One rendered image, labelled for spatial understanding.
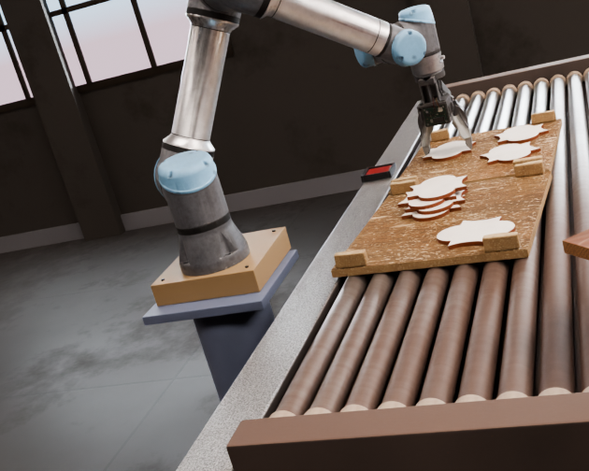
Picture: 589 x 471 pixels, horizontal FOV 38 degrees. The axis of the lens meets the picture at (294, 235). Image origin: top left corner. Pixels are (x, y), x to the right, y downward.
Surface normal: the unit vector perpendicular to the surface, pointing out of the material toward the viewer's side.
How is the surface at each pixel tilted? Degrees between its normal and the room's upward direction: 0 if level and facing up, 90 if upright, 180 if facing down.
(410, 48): 91
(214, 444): 0
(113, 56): 90
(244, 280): 90
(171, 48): 90
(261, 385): 0
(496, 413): 0
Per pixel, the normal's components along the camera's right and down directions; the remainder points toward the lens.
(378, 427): -0.26, -0.92
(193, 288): -0.26, 0.37
